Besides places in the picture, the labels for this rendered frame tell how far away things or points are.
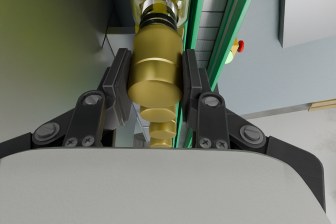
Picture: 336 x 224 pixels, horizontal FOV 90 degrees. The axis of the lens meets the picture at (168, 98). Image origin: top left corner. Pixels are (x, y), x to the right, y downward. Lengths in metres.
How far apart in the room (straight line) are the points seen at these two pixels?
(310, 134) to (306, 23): 2.82
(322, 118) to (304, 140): 0.45
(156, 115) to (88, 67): 0.18
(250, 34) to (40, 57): 0.60
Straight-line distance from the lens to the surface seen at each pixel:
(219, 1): 0.41
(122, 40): 0.47
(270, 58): 0.80
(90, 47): 0.32
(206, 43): 0.47
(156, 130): 0.20
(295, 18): 0.64
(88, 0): 0.41
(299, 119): 3.45
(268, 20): 0.66
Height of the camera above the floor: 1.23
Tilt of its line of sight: 30 degrees down
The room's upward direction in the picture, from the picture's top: 179 degrees counter-clockwise
